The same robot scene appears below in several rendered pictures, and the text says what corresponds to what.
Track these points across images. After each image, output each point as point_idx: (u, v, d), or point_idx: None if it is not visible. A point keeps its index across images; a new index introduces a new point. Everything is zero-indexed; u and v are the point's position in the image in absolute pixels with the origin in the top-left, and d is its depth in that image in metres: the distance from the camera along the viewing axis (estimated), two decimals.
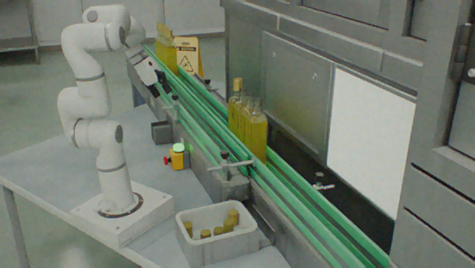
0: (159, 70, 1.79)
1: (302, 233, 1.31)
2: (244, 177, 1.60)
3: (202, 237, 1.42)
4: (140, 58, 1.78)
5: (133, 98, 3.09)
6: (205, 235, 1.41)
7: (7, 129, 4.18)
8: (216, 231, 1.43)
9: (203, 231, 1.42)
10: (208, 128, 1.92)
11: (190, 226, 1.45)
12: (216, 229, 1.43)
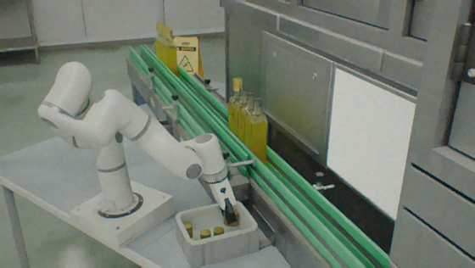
0: (229, 204, 1.38)
1: (302, 233, 1.31)
2: (244, 177, 1.60)
3: (202, 237, 1.42)
4: (213, 180, 1.35)
5: (133, 98, 3.09)
6: (205, 235, 1.41)
7: (7, 129, 4.18)
8: (216, 231, 1.43)
9: (203, 232, 1.42)
10: (208, 128, 1.92)
11: (190, 226, 1.45)
12: (216, 230, 1.44)
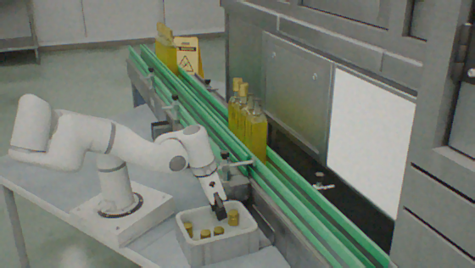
0: (219, 199, 1.32)
1: (302, 233, 1.31)
2: (244, 177, 1.60)
3: (202, 237, 1.42)
4: (201, 173, 1.30)
5: (133, 98, 3.09)
6: (205, 235, 1.41)
7: (7, 129, 4.18)
8: (216, 231, 1.43)
9: (203, 232, 1.42)
10: (208, 128, 1.92)
11: (190, 226, 1.45)
12: (216, 230, 1.44)
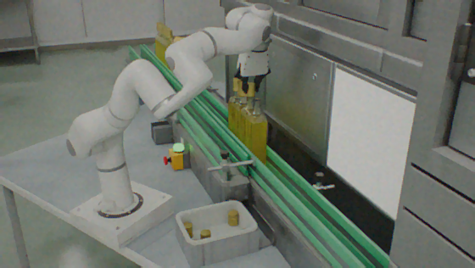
0: None
1: (302, 233, 1.31)
2: (244, 177, 1.60)
3: (202, 237, 1.42)
4: (268, 45, 1.50)
5: None
6: (205, 235, 1.41)
7: (7, 129, 4.18)
8: (254, 84, 1.59)
9: (203, 232, 1.42)
10: (208, 128, 1.92)
11: (190, 226, 1.45)
12: (251, 84, 1.59)
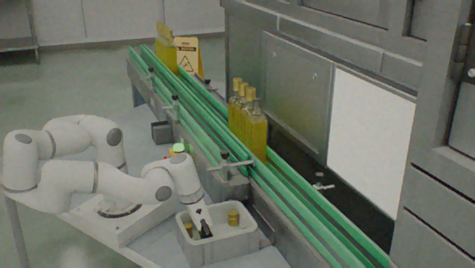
0: (205, 226, 1.35)
1: (302, 233, 1.31)
2: (244, 177, 1.60)
3: (202, 236, 1.42)
4: (188, 201, 1.32)
5: (133, 98, 3.09)
6: None
7: (7, 129, 4.18)
8: (254, 88, 1.59)
9: (203, 231, 1.42)
10: (208, 128, 1.92)
11: (190, 226, 1.45)
12: (251, 88, 1.59)
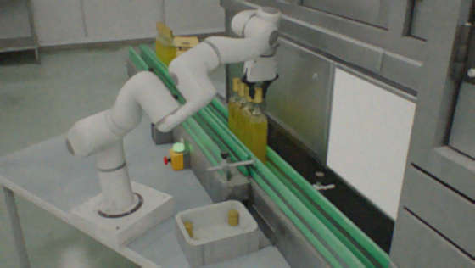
0: None
1: (302, 233, 1.31)
2: (244, 177, 1.60)
3: (261, 92, 1.54)
4: (276, 49, 1.45)
5: None
6: (262, 89, 1.54)
7: (7, 129, 4.18)
8: (254, 88, 1.59)
9: (258, 89, 1.54)
10: (208, 128, 1.92)
11: (190, 226, 1.45)
12: None
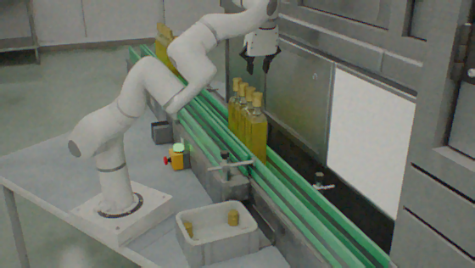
0: None
1: (302, 233, 1.31)
2: (244, 177, 1.60)
3: (261, 96, 1.54)
4: (276, 22, 1.41)
5: None
6: (262, 93, 1.55)
7: (7, 129, 4.18)
8: (254, 88, 1.59)
9: (258, 93, 1.54)
10: (208, 128, 1.92)
11: (190, 226, 1.45)
12: (251, 88, 1.59)
